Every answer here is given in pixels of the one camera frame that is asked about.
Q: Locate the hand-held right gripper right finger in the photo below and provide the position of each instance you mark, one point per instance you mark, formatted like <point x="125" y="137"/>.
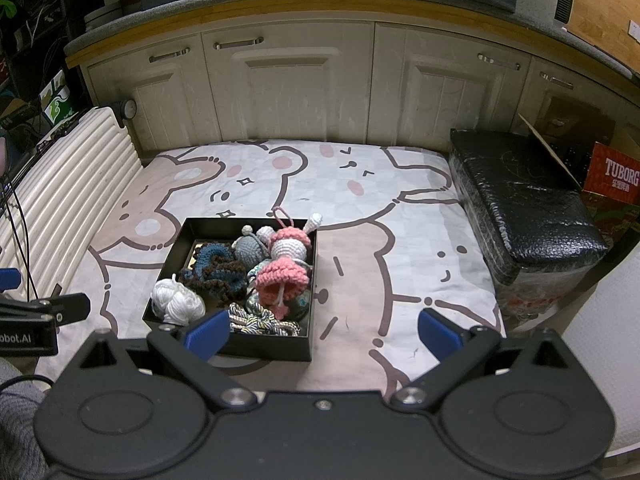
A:
<point x="441" y="335"/>

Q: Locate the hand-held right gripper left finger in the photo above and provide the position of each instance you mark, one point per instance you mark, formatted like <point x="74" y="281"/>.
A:
<point x="206" y="336"/>

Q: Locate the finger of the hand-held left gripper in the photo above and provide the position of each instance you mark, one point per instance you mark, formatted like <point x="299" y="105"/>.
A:
<point x="65" y="308"/>
<point x="9" y="279"/>

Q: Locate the white yarn ball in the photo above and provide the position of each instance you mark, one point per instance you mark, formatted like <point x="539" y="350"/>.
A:
<point x="177" y="302"/>

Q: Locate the blue brown crochet scrunchie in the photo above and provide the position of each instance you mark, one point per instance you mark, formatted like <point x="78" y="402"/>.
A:
<point x="215" y="272"/>

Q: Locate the black cardboard box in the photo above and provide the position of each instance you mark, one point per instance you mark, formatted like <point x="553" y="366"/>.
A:
<point x="270" y="347"/>

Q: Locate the grey crochet octopus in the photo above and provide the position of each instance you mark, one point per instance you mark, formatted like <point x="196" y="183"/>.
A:
<point x="252" y="249"/>

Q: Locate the blue floral fabric pouch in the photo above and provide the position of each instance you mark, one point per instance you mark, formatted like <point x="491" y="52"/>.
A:
<point x="301" y="305"/>

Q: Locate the pink white crochet bunny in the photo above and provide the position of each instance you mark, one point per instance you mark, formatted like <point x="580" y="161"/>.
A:
<point x="290" y="245"/>

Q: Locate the person's left forearm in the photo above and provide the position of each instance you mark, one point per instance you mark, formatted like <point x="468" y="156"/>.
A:
<point x="20" y="425"/>

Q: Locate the cartoon bear printed blanket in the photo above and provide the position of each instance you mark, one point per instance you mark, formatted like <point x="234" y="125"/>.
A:
<point x="390" y="220"/>

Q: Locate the pink cloth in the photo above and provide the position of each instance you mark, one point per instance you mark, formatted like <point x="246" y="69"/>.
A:
<point x="3" y="152"/>

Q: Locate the black plastic-wrapped case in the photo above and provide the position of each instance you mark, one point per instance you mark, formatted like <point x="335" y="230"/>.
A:
<point x="525" y="195"/>

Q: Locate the dark printed carton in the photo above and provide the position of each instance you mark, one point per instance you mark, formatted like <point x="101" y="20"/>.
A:
<point x="17" y="115"/>

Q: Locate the green white carton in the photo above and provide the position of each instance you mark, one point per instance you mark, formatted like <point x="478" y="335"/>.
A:
<point x="59" y="100"/>

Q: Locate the cream cabinet door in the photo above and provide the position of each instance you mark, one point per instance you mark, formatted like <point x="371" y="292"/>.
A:
<point x="155" y="105"/>
<point x="450" y="105"/>
<point x="295" y="95"/>
<point x="565" y="100"/>

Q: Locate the red printed carton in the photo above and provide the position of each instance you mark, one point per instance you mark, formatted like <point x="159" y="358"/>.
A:
<point x="612" y="175"/>

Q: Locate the dark cluttered shelf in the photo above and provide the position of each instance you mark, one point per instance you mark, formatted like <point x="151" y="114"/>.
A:
<point x="35" y="20"/>

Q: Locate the white wall socket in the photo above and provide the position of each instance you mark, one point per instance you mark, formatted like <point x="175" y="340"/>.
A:
<point x="634" y="30"/>

